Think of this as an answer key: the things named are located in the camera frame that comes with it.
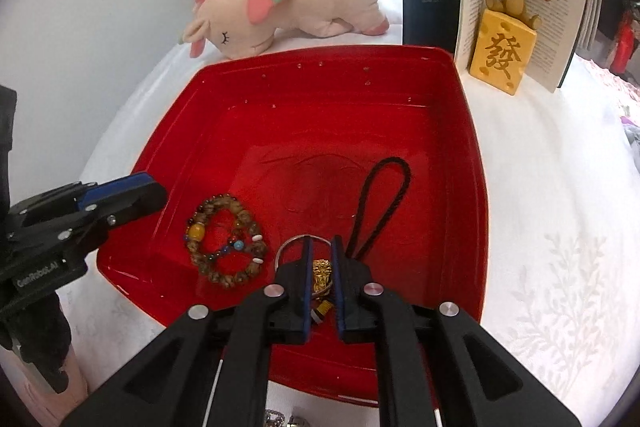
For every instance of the grey cloth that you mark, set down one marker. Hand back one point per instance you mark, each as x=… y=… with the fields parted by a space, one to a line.
x=631 y=132

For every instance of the black clothing on rack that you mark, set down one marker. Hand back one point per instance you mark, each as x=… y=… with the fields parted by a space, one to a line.
x=612 y=2

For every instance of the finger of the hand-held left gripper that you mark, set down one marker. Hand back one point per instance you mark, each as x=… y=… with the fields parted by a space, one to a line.
x=145 y=204
x=115 y=189

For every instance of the mouse figurine on cheese block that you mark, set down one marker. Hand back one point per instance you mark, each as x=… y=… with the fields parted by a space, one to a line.
x=500 y=52

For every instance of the red square tray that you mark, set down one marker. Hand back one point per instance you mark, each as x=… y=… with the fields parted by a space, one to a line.
x=325 y=132

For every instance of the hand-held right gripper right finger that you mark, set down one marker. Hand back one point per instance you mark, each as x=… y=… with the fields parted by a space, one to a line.
x=339 y=292

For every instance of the pink patterned blanket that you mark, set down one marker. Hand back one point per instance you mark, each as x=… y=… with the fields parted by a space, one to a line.
x=607 y=79

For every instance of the red hanging item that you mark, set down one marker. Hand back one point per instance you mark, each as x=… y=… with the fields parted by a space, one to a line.
x=625 y=47

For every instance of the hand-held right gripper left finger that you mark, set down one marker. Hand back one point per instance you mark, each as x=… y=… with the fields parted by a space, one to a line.
x=306 y=287

